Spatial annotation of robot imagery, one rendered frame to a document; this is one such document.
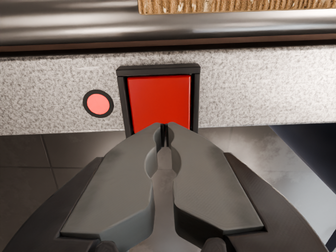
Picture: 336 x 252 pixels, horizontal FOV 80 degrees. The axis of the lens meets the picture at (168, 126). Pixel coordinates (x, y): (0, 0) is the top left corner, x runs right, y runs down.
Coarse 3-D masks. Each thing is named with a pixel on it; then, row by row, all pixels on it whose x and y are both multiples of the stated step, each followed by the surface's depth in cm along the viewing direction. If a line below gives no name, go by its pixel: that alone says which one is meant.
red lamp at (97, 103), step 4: (92, 96) 21; (96, 96) 21; (100, 96) 21; (88, 100) 21; (92, 100) 21; (96, 100) 21; (100, 100) 21; (104, 100) 21; (88, 104) 21; (92, 104) 21; (96, 104) 21; (100, 104) 21; (104, 104) 21; (108, 104) 21; (92, 108) 21; (96, 108) 21; (100, 108) 21; (104, 108) 21; (96, 112) 21; (100, 112) 21; (104, 112) 21
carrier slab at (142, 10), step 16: (144, 0) 15; (160, 0) 15; (176, 0) 15; (192, 0) 15; (208, 0) 15; (224, 0) 15; (240, 0) 15; (256, 0) 15; (272, 0) 15; (288, 0) 15; (304, 0) 15; (320, 0) 15
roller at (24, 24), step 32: (0, 0) 17; (32, 0) 17; (64, 0) 17; (96, 0) 17; (128, 0) 17; (0, 32) 17; (32, 32) 18; (64, 32) 18; (96, 32) 18; (128, 32) 18; (160, 32) 18; (192, 32) 18; (224, 32) 18; (256, 32) 18; (288, 32) 19; (320, 32) 19
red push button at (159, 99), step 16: (128, 80) 19; (144, 80) 19; (160, 80) 19; (176, 80) 19; (144, 96) 19; (160, 96) 19; (176, 96) 19; (144, 112) 20; (160, 112) 20; (176, 112) 20
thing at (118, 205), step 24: (120, 144) 10; (144, 144) 10; (120, 168) 9; (144, 168) 9; (96, 192) 8; (120, 192) 8; (144, 192) 7; (72, 216) 7; (96, 216) 7; (120, 216) 7; (144, 216) 7; (120, 240) 7
